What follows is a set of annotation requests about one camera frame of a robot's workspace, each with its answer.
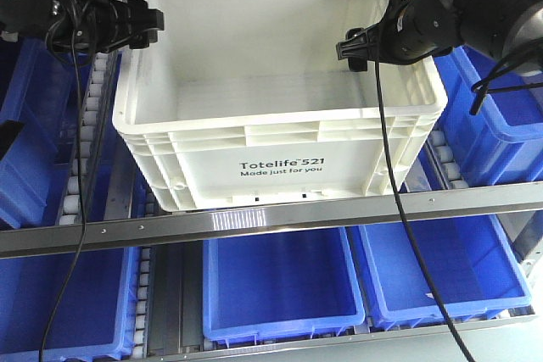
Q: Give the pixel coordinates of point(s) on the shelf blue bin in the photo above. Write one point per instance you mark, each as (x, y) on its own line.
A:
(502, 144)
(40, 99)

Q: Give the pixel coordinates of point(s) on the right shelf lower left bin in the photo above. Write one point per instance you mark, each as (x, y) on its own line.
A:
(63, 308)

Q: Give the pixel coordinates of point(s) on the shelf roller track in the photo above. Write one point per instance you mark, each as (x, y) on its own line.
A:
(77, 196)
(442, 159)
(138, 351)

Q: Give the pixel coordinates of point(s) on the right shelf lower roller track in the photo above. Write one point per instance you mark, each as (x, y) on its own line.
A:
(138, 351)

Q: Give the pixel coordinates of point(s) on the right shelf bottom steel rail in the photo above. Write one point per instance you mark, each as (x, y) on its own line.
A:
(512, 339)

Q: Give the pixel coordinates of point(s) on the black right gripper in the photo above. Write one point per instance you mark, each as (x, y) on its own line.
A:
(413, 31)

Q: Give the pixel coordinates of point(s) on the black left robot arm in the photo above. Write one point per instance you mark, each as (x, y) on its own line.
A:
(29, 18)

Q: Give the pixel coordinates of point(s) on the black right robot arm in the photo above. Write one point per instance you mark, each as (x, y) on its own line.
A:
(507, 31)

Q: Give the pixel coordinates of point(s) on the right shelf lower middle bin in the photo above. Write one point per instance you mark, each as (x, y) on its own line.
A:
(280, 285)

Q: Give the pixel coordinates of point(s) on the right shelf left roller track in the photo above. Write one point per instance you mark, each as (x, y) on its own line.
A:
(77, 196)

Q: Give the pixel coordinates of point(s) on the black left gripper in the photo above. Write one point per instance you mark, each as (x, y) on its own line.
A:
(100, 26)

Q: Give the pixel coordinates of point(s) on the right shelf blue bin left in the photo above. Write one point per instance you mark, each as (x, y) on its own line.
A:
(40, 99)

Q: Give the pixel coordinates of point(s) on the white Totelife plastic bin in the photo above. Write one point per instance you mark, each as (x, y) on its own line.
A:
(244, 102)

